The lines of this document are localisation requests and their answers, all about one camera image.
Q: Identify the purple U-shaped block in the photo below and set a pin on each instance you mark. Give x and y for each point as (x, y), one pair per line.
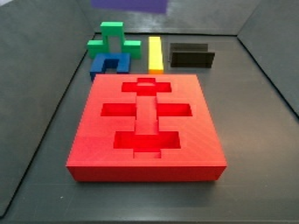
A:
(153, 6)

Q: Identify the red board with cutouts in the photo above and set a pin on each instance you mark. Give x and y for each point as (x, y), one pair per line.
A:
(145, 131)

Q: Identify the black angled fixture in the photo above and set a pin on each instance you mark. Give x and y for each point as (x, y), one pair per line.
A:
(189, 55)

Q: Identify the yellow long bar block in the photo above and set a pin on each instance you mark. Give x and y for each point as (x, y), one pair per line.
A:
(155, 56)

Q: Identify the blue U-shaped block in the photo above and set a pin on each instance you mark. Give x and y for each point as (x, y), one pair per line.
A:
(117, 61)

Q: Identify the green stepped block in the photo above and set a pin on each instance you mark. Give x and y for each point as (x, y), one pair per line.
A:
(113, 42)

